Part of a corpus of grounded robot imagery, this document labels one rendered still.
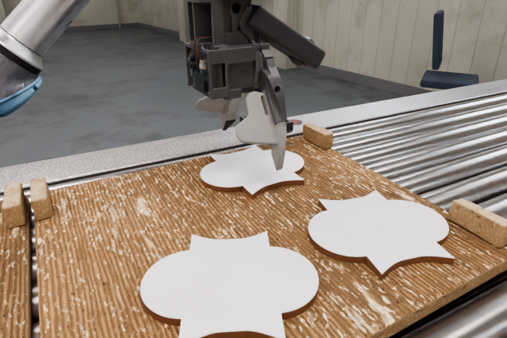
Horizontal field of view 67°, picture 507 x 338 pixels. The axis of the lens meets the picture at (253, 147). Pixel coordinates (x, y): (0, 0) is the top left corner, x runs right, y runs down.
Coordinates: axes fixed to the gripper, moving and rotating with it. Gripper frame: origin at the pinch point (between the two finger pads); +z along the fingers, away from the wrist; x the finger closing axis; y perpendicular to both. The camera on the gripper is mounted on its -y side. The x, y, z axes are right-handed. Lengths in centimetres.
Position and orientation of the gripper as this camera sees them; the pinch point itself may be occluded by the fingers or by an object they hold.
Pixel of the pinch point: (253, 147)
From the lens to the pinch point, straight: 50.6
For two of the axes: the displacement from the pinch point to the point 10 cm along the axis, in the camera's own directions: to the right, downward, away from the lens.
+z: 0.1, 9.1, 4.1
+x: 4.9, 3.5, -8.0
